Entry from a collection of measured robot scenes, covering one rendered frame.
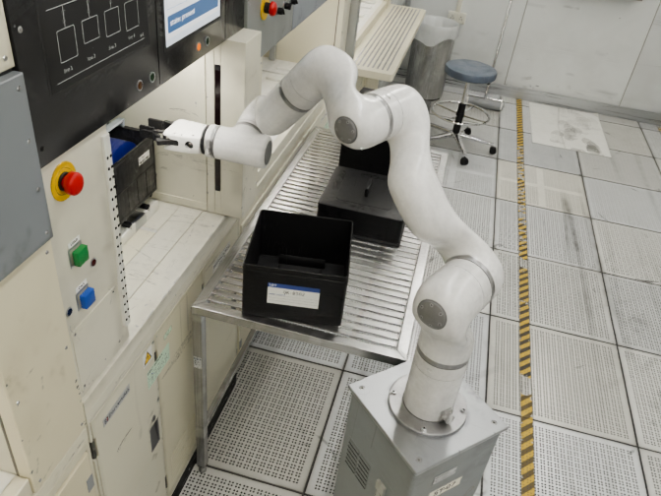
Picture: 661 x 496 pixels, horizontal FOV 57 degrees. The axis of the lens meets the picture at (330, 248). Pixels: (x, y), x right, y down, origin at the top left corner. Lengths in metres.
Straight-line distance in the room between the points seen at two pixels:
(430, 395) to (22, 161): 0.94
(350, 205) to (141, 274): 0.72
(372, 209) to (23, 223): 1.24
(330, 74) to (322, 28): 1.87
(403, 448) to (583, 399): 1.53
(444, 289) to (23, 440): 0.80
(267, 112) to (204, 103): 0.37
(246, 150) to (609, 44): 4.62
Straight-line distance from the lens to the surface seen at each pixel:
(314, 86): 1.29
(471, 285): 1.22
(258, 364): 2.60
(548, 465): 2.56
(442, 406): 1.45
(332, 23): 3.09
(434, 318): 1.19
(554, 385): 2.85
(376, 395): 1.52
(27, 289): 1.08
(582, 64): 5.85
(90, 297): 1.23
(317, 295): 1.60
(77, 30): 1.07
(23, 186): 1.00
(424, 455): 1.44
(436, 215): 1.21
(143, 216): 1.83
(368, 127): 1.15
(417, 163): 1.21
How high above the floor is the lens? 1.89
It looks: 35 degrees down
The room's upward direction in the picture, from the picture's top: 7 degrees clockwise
